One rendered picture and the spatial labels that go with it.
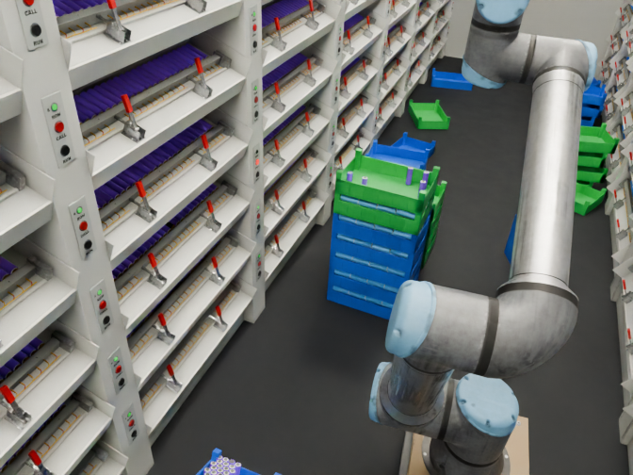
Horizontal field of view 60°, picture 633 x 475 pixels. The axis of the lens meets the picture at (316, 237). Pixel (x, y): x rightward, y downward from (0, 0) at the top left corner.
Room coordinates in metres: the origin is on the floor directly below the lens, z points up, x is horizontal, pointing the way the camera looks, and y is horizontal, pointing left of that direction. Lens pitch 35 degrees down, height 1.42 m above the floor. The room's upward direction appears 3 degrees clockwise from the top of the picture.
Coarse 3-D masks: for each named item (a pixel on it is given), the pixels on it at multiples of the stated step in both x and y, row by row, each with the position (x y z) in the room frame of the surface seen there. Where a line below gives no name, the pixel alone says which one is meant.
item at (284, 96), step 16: (288, 64) 1.97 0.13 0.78; (304, 64) 2.01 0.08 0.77; (320, 64) 2.09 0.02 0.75; (272, 80) 1.81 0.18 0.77; (288, 80) 1.86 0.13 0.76; (304, 80) 1.93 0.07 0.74; (320, 80) 1.99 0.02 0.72; (272, 96) 1.73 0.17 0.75; (288, 96) 1.79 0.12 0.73; (304, 96) 1.83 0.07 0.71; (272, 112) 1.65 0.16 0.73; (288, 112) 1.72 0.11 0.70; (272, 128) 1.62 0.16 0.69
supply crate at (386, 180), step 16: (352, 160) 1.73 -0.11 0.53; (368, 160) 1.75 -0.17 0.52; (384, 160) 1.74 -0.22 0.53; (336, 176) 1.59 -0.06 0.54; (352, 176) 1.70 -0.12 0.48; (368, 176) 1.71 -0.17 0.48; (384, 176) 1.71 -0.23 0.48; (400, 176) 1.71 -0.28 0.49; (416, 176) 1.69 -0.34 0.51; (432, 176) 1.65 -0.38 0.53; (336, 192) 1.59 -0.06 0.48; (352, 192) 1.57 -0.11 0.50; (368, 192) 1.55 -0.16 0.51; (384, 192) 1.53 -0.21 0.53; (400, 192) 1.61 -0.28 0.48; (416, 192) 1.61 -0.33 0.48; (432, 192) 1.61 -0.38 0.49; (400, 208) 1.50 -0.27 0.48; (416, 208) 1.49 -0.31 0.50
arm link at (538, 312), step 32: (544, 64) 1.02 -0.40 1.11; (576, 64) 1.00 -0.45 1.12; (544, 96) 0.95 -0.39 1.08; (576, 96) 0.94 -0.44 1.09; (544, 128) 0.88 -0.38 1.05; (576, 128) 0.88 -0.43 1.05; (544, 160) 0.82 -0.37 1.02; (576, 160) 0.83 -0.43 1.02; (544, 192) 0.76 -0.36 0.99; (544, 224) 0.71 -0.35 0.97; (512, 256) 0.69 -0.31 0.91; (544, 256) 0.66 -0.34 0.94; (512, 288) 0.62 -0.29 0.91; (544, 288) 0.60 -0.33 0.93; (512, 320) 0.56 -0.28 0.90; (544, 320) 0.56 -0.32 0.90; (512, 352) 0.53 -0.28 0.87; (544, 352) 0.54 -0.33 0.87
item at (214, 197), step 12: (216, 192) 1.39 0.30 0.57; (204, 204) 1.33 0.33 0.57; (192, 216) 1.27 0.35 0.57; (180, 228) 1.20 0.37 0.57; (168, 240) 1.15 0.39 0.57; (156, 252) 1.10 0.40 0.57; (144, 264) 1.05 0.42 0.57; (120, 276) 0.99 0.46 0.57; (132, 276) 1.01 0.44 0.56; (120, 288) 0.97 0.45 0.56
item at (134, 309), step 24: (240, 192) 1.45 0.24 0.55; (216, 216) 1.33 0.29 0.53; (240, 216) 1.40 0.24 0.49; (192, 240) 1.20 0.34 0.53; (216, 240) 1.26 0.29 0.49; (168, 264) 1.10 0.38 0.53; (192, 264) 1.14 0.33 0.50; (144, 288) 1.00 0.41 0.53; (168, 288) 1.03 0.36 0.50; (144, 312) 0.94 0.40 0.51
